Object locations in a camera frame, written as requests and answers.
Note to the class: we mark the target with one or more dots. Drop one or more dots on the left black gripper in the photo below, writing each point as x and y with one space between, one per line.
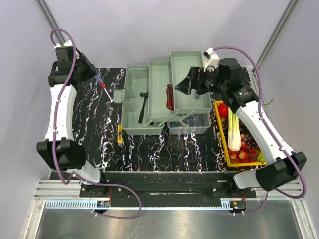
92 69

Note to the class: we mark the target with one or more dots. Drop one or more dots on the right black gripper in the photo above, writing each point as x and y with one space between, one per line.
197 74

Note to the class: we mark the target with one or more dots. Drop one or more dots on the clear grey plastic toolbox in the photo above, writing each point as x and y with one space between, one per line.
189 116

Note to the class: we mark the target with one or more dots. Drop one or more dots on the black rubber mallet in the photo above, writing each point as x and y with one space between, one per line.
145 96

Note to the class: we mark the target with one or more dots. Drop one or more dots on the yellow utility knife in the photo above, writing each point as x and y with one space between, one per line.
120 135

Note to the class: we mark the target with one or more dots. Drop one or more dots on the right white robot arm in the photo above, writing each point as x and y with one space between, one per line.
283 163

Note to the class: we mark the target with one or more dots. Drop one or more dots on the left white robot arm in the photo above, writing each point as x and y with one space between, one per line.
59 148

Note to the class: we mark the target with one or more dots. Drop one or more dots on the yellow plastic basket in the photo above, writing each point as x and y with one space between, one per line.
260 161

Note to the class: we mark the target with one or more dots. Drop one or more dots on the red tomato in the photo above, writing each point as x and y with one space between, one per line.
223 110

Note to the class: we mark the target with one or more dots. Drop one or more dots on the black marble pattern mat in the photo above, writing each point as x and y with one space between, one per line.
95 121

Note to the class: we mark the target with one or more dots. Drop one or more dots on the green celery stalk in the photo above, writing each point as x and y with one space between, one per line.
234 138

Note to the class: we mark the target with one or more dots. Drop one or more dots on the dark purple grape bunch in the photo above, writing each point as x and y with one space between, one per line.
245 134

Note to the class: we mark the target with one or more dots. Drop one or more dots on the red lychee fruits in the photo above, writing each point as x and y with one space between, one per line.
244 155

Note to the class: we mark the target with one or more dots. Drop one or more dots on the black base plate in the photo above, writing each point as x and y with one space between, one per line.
164 186

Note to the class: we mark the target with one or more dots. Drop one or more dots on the aluminium frame rail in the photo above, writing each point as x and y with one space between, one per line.
196 196

